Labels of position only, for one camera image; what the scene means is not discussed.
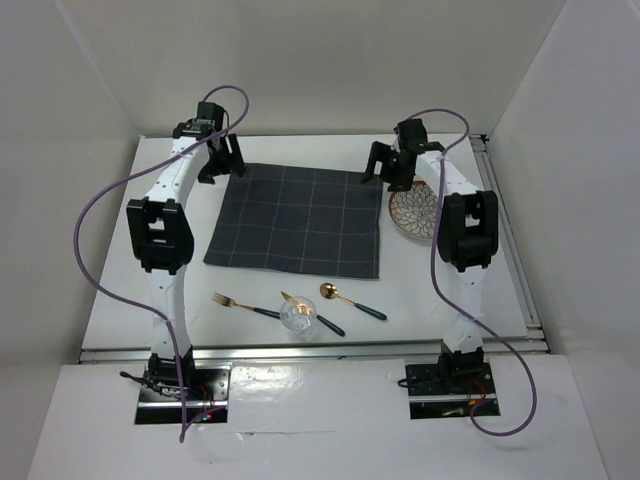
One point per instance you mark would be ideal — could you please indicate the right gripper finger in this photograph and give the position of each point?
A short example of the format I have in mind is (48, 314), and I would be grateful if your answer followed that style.
(377, 155)
(389, 166)

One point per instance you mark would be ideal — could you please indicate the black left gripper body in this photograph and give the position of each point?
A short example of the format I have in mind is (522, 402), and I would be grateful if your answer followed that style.
(222, 159)

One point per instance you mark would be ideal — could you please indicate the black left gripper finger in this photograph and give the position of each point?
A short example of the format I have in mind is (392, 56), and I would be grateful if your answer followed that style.
(237, 165)
(207, 174)

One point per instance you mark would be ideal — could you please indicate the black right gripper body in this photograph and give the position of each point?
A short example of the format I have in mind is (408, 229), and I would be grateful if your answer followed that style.
(403, 178)

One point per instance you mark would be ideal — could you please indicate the patterned round plate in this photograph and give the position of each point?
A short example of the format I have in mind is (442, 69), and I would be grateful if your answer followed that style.
(413, 212)

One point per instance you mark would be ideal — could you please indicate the dark checked cloth napkin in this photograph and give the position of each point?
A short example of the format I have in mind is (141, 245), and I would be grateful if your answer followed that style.
(299, 220)

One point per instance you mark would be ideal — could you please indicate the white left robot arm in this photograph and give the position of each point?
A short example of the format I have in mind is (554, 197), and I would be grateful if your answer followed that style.
(163, 242)

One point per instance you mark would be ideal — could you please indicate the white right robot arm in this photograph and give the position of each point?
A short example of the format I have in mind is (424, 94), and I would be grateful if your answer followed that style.
(466, 230)

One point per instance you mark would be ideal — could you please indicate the clear drinking glass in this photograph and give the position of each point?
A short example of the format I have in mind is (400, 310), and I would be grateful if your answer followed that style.
(298, 315)

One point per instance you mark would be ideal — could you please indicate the gold fork green handle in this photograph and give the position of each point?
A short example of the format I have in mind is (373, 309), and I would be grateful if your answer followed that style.
(228, 302)

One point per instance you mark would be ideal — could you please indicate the gold spoon green handle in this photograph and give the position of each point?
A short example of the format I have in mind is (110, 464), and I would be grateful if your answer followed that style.
(330, 291)

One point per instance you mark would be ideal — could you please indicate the gold knife green handle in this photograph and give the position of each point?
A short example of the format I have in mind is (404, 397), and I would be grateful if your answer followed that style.
(323, 320)

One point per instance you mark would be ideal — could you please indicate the aluminium side rail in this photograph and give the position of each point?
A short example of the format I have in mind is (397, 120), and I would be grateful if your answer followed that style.
(480, 148)

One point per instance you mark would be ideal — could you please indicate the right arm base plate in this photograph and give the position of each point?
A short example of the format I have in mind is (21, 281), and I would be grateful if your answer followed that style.
(430, 396)

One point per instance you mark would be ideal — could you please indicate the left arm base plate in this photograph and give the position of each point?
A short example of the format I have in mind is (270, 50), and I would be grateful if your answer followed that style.
(206, 399)

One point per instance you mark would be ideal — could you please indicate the aluminium front rail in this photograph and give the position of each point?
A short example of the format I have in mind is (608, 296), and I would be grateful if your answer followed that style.
(365, 350)

